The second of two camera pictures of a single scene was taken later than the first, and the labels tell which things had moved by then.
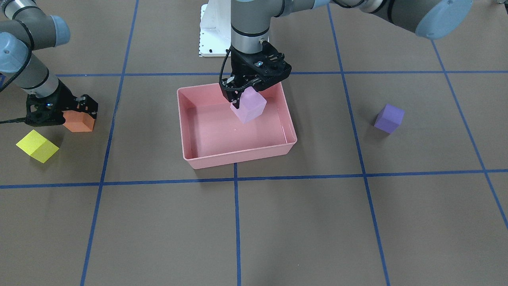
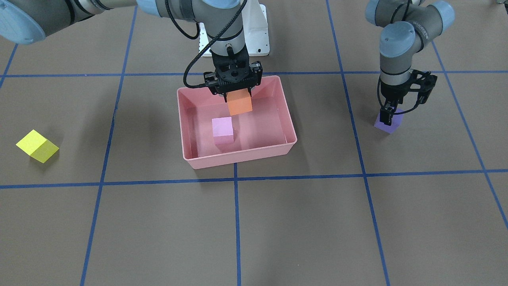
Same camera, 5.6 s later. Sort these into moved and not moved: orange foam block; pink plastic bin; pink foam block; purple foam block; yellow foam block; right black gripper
Moved: orange foam block; right black gripper; pink foam block
Not moved: yellow foam block; purple foam block; pink plastic bin
